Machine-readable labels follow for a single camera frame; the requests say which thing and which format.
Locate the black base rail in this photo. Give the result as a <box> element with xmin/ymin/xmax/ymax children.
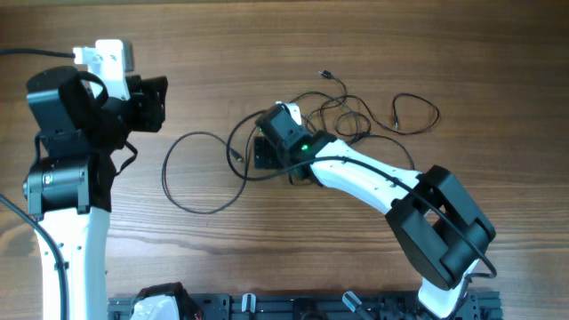
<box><xmin>107</xmin><ymin>291</ymin><xmax>503</xmax><ymax>320</ymax></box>

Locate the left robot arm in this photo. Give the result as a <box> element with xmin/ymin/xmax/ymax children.
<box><xmin>23</xmin><ymin>66</ymin><xmax>168</xmax><ymax>319</ymax></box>

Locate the black cable bundle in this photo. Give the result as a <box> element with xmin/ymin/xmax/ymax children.
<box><xmin>288</xmin><ymin>69</ymin><xmax>441</xmax><ymax>170</ymax></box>

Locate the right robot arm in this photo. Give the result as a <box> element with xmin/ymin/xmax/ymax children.
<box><xmin>255</xmin><ymin>103</ymin><xmax>497</xmax><ymax>319</ymax></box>

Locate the right camera cable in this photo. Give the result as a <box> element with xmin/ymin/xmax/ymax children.
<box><xmin>225</xmin><ymin>109</ymin><xmax>498</xmax><ymax>280</ymax></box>

